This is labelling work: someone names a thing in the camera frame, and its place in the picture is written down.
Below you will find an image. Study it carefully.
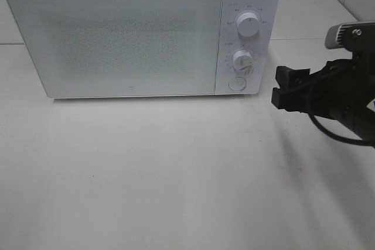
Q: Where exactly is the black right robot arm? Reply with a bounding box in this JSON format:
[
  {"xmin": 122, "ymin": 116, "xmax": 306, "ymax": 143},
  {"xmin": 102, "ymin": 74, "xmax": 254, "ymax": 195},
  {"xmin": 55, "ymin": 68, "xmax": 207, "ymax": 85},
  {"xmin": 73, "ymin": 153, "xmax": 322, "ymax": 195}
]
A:
[{"xmin": 271, "ymin": 59, "xmax": 374, "ymax": 146}]

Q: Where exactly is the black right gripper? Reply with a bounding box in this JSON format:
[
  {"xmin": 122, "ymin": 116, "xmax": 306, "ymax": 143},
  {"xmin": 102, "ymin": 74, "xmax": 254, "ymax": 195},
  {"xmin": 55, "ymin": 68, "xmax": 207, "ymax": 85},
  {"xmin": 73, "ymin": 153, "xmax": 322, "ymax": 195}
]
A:
[{"xmin": 271, "ymin": 58, "xmax": 374, "ymax": 121}]

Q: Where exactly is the round door release button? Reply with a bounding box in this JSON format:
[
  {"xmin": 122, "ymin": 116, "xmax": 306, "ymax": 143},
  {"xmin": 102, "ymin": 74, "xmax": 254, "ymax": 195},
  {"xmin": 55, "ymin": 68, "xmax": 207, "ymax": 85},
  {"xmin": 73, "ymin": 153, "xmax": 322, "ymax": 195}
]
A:
[{"xmin": 229, "ymin": 77, "xmax": 246, "ymax": 91}]

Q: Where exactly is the upper white power knob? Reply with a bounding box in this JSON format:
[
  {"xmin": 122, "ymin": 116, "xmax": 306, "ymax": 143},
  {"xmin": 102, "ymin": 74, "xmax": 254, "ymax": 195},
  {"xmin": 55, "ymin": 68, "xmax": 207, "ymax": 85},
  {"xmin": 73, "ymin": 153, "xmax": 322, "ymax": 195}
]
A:
[{"xmin": 236, "ymin": 12, "xmax": 260, "ymax": 37}]

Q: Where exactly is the white timer knob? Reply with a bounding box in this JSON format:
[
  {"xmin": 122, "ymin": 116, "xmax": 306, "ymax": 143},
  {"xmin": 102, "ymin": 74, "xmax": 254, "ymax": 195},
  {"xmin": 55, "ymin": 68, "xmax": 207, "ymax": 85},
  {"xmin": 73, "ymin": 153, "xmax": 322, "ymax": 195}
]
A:
[{"xmin": 232, "ymin": 50, "xmax": 253, "ymax": 71}]

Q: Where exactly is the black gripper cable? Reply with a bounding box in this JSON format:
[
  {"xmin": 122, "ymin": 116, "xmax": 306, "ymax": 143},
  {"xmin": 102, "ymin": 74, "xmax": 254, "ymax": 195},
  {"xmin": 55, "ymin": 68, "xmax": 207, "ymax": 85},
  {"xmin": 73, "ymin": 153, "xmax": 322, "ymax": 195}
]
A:
[{"xmin": 309, "ymin": 109, "xmax": 375, "ymax": 147}]

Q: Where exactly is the white microwave door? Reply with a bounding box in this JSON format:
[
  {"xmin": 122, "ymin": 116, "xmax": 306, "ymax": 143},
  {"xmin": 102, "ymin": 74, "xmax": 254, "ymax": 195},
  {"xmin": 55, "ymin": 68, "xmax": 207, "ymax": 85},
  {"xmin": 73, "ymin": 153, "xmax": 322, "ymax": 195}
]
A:
[{"xmin": 7, "ymin": 0, "xmax": 221, "ymax": 98}]

